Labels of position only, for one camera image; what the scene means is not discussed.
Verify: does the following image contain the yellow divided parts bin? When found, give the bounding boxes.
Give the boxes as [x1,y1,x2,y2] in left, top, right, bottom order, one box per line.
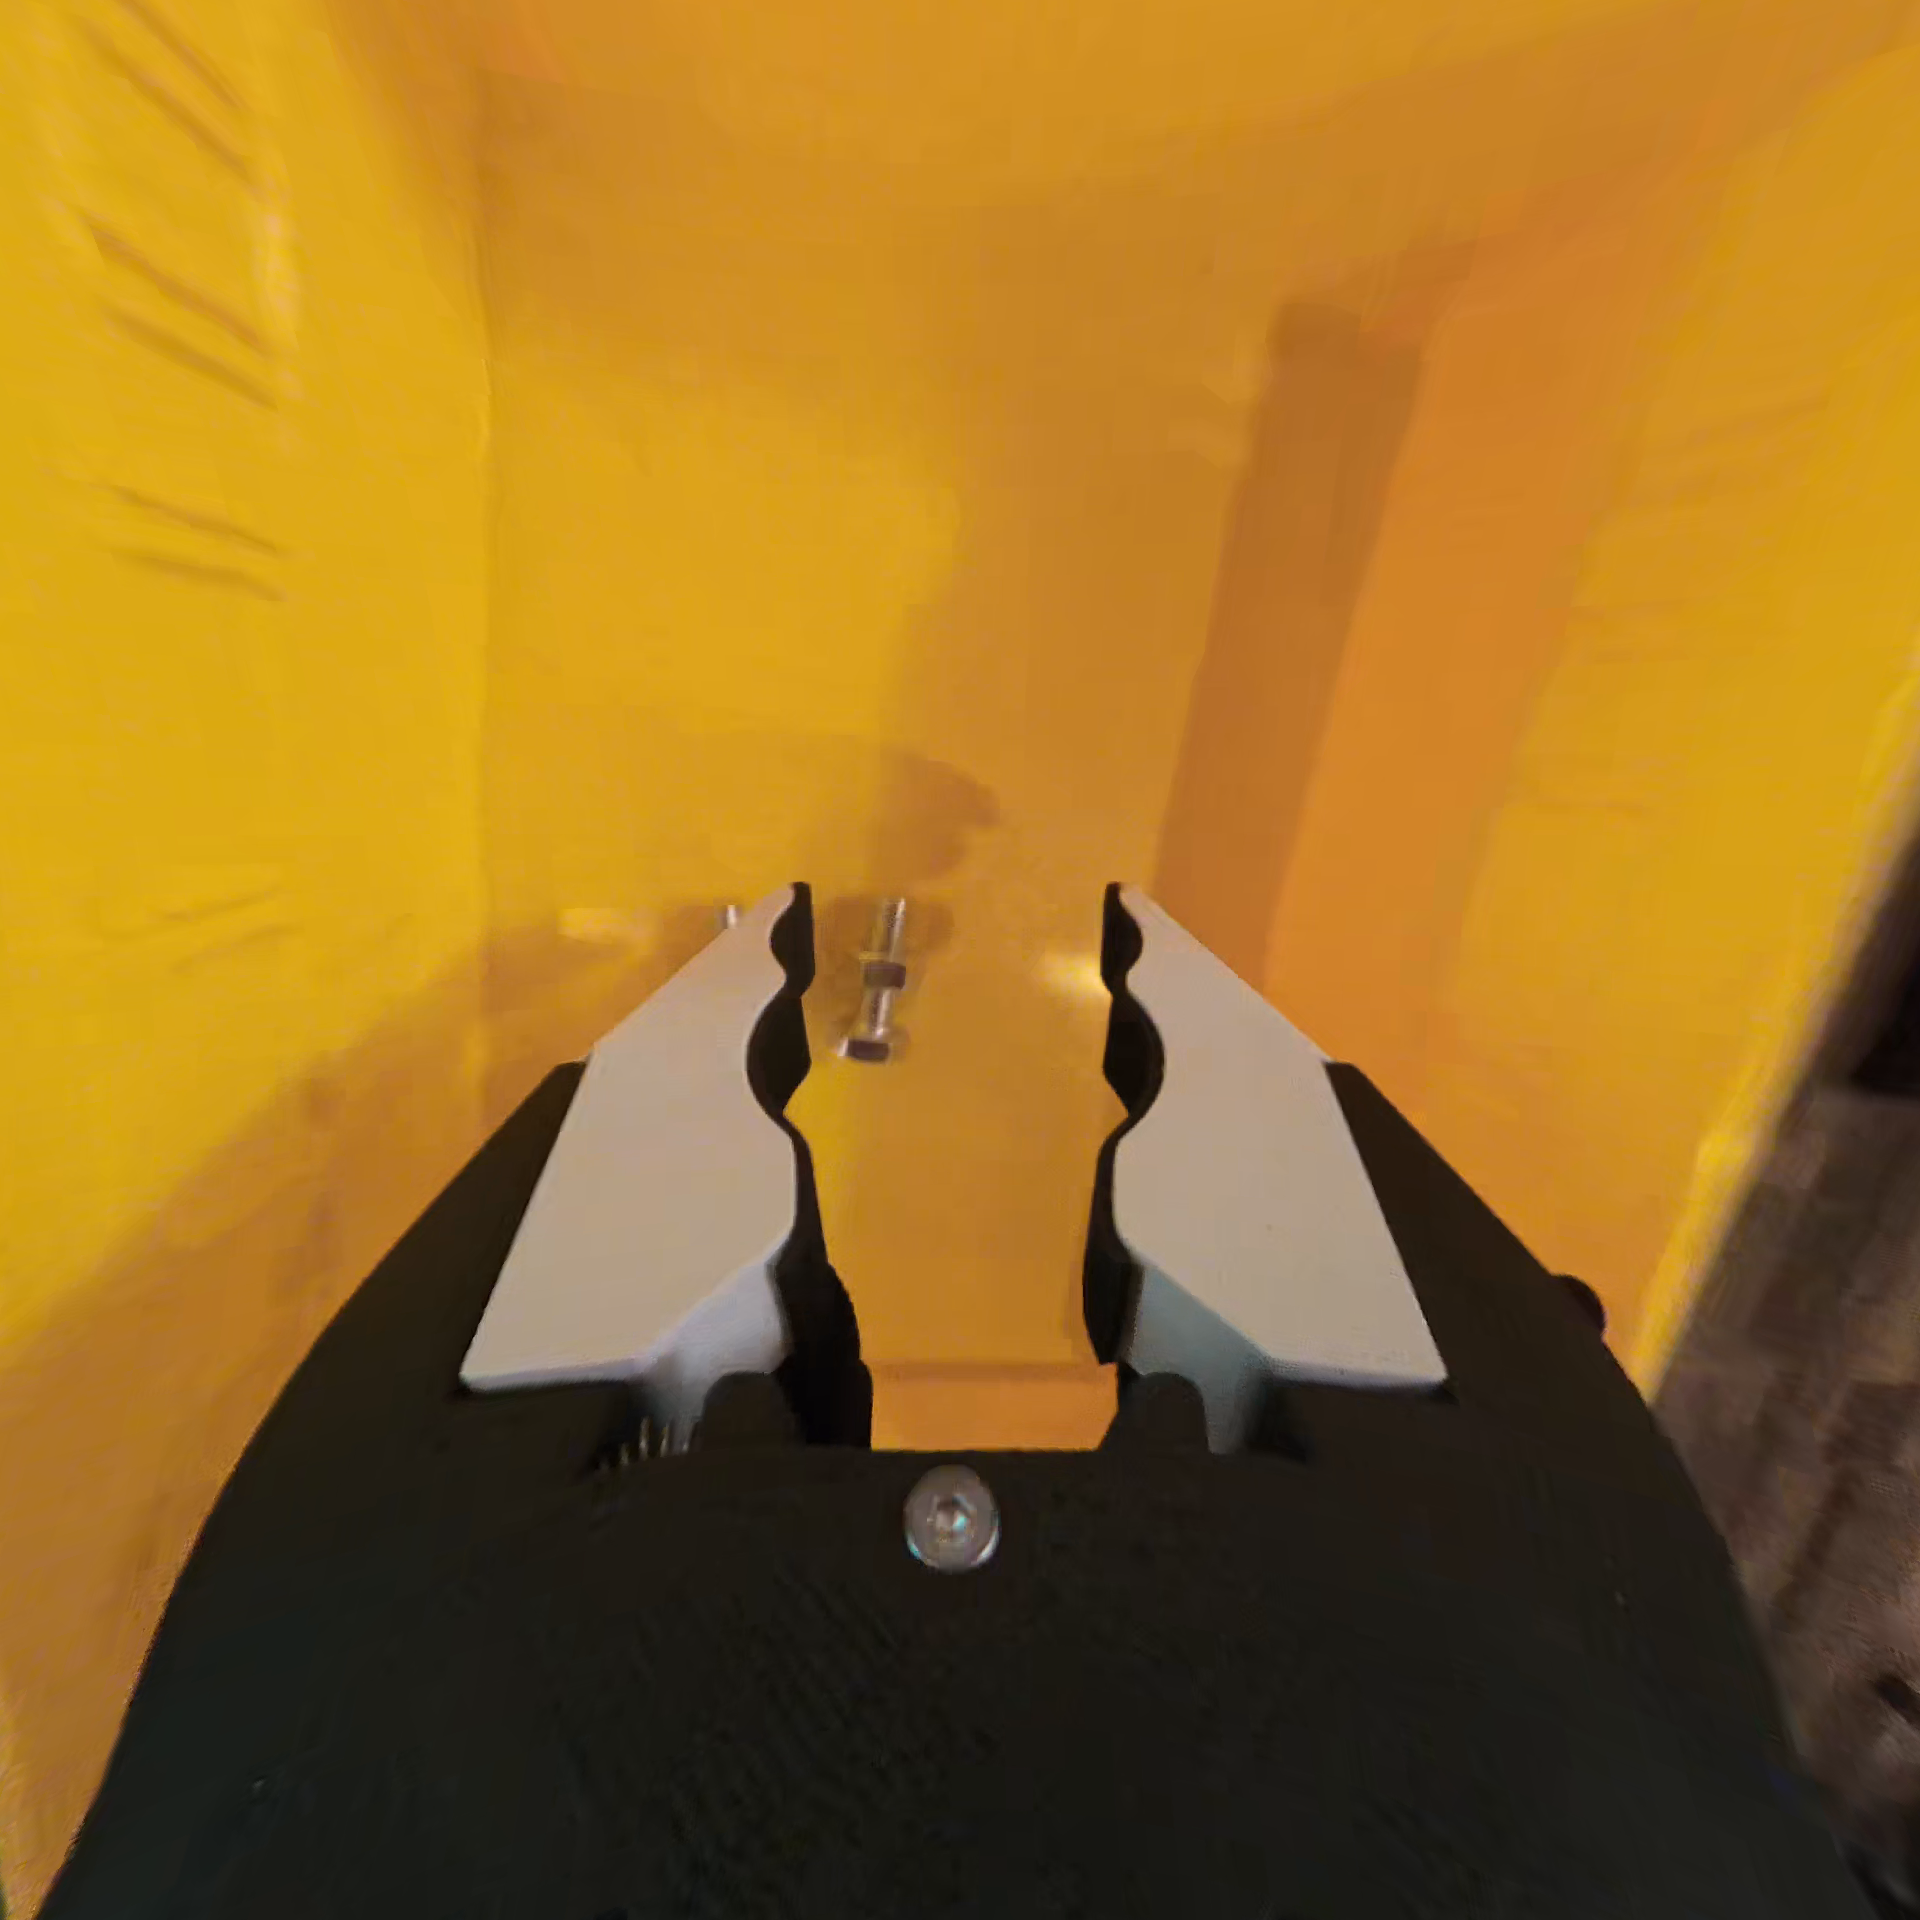
[0,0,1920,1916]

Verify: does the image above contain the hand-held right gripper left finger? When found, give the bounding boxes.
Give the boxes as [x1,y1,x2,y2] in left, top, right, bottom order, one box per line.
[454,882,874,1450]

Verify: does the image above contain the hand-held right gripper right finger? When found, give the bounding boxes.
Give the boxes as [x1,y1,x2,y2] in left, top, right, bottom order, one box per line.
[1078,882,1450,1444]

